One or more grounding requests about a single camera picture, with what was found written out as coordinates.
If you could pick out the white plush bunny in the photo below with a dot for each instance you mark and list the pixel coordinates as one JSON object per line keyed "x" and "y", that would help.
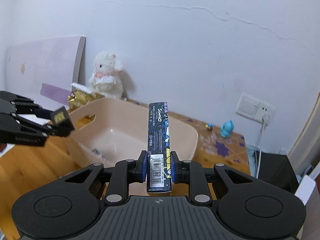
{"x": 105, "y": 79}

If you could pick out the small colourful card box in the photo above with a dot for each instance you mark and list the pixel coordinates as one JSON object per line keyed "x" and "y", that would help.
{"x": 59, "y": 116}

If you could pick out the dark blue patterned box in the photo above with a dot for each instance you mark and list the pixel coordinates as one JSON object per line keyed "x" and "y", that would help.
{"x": 159, "y": 157}

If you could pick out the pink bed headboard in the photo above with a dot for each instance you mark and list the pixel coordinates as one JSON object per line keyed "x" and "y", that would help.
{"x": 44, "y": 70}

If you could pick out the black box beside table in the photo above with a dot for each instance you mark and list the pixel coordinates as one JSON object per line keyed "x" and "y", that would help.
{"x": 276, "y": 170}

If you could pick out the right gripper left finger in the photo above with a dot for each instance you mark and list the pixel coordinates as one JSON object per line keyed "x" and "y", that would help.
{"x": 123, "y": 174}

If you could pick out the white wall socket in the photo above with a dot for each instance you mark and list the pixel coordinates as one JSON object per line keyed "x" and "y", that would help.
{"x": 255, "y": 109}

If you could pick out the gold tissue box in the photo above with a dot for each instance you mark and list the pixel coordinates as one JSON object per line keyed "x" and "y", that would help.
{"x": 81, "y": 95}

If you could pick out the blue toy figurine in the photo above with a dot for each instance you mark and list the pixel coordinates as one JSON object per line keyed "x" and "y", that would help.
{"x": 226, "y": 129}

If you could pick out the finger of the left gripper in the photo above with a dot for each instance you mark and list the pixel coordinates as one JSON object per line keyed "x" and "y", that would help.
{"x": 12, "y": 103}
{"x": 17, "y": 125}

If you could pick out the pink plastic storage basket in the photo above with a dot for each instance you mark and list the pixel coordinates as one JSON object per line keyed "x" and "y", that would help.
{"x": 107, "y": 131}

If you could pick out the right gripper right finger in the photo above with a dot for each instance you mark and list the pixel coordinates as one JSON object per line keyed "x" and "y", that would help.
{"x": 192, "y": 174}

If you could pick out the small toy figure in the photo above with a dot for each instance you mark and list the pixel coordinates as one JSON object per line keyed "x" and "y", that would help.
{"x": 209, "y": 127}

